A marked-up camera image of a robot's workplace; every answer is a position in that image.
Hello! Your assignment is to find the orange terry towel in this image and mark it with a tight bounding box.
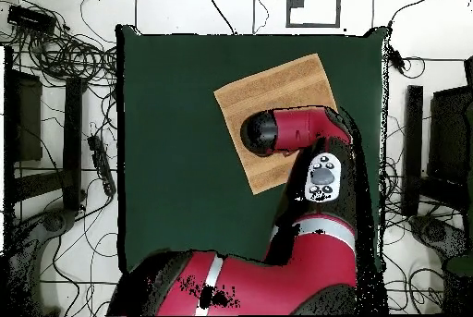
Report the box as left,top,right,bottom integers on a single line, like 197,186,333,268
212,53,339,196

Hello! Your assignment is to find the dark green tablecloth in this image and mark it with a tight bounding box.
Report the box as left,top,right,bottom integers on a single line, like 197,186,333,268
115,23,389,274

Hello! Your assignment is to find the tangled black cable bundle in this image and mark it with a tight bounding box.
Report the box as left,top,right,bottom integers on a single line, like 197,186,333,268
0,0,119,89

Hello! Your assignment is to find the dark brown box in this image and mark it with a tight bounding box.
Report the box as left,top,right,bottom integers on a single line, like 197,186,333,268
13,69,44,163

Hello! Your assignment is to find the grey stand foot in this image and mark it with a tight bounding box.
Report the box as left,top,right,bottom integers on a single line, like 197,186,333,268
6,208,79,316
407,214,472,259

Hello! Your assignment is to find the black power adapter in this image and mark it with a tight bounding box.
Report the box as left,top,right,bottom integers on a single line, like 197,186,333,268
387,44,406,76

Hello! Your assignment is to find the black power strip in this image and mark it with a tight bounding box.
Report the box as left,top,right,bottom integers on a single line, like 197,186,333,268
87,134,117,198

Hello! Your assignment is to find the black electronics box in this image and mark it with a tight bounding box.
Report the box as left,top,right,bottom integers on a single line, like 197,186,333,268
6,4,57,35

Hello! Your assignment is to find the black upright bar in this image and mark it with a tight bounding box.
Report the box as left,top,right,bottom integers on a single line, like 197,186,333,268
62,77,84,211
401,84,425,217

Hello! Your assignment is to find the dark cabinet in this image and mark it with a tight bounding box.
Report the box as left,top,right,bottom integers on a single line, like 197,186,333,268
426,85,473,185

